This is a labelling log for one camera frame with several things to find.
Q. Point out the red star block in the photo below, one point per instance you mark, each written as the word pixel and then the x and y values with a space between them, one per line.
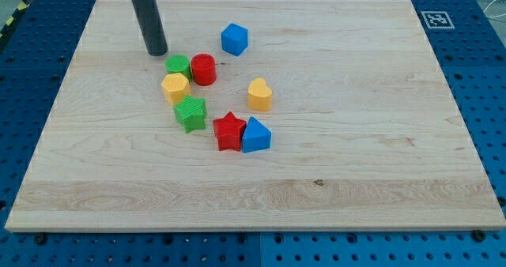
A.
pixel 228 131

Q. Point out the green star block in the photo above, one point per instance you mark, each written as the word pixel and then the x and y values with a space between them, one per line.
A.
pixel 191 113

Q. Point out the yellow hexagon block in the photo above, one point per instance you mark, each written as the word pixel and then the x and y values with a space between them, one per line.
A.
pixel 175 87

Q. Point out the blue triangle block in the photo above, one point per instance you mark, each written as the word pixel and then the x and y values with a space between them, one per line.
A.
pixel 256 136

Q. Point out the yellow heart block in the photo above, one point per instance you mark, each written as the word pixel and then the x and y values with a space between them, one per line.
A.
pixel 259 95

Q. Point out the red cylinder block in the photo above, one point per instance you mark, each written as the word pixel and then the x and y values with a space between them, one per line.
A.
pixel 203 68

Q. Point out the blue cube block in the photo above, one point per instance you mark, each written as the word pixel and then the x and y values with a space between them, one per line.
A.
pixel 234 39

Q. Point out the green cylinder block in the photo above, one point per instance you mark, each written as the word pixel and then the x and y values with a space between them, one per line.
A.
pixel 179 64

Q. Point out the wooden board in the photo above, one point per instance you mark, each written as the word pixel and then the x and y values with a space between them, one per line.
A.
pixel 366 135

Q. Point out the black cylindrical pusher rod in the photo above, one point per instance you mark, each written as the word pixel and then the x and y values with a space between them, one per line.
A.
pixel 151 26

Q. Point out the white fiducial marker tag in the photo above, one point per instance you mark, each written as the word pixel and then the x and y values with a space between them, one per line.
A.
pixel 437 20

